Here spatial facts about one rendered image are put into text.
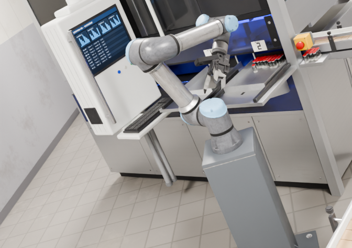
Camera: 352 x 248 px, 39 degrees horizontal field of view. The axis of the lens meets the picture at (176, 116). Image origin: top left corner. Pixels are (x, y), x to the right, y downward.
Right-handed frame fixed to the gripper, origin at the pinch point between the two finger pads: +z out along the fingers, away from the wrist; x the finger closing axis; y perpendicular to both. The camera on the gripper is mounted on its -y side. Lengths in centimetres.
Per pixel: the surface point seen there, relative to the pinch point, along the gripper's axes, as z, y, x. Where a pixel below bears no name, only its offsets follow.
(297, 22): -56, 43, 2
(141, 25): -68, -29, 72
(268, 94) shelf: -8.2, 32.0, 3.2
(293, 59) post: -37, 46, 9
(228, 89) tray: -17.7, 19.2, 27.3
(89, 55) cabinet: -32, -55, 64
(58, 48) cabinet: -31, -73, 65
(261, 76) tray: -29, 35, 22
